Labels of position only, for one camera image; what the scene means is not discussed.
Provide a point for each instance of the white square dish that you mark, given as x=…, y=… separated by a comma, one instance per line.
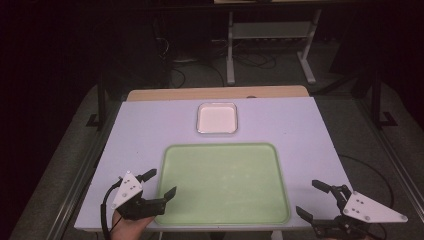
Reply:
x=217, y=118

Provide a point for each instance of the green tray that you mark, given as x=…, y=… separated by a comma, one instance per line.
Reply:
x=223, y=183

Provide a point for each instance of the person's left hand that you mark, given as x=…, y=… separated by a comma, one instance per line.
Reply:
x=128, y=228

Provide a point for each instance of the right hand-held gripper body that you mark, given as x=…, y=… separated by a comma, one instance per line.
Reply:
x=363, y=208

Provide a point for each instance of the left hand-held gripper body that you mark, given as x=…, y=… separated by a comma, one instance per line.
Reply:
x=128, y=191

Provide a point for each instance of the white metal table frame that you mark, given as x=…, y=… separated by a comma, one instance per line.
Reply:
x=271, y=30

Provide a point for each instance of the black metal stand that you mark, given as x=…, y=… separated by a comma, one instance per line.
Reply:
x=378, y=106
x=101, y=106

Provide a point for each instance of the aluminium rail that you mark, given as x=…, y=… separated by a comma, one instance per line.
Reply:
x=396, y=160
x=78, y=180

